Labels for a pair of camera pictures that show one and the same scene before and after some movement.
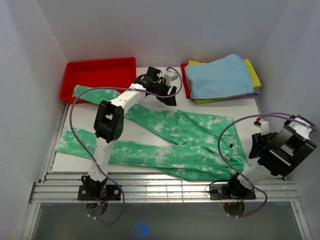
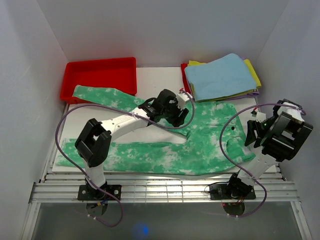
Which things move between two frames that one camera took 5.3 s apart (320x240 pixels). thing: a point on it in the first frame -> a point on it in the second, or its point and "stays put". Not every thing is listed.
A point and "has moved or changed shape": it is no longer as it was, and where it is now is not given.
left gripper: x=170 y=100 -> x=177 y=121
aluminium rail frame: x=61 y=188 stays put
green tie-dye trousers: x=181 y=142 has moved or changed shape
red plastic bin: x=117 y=74 stays put
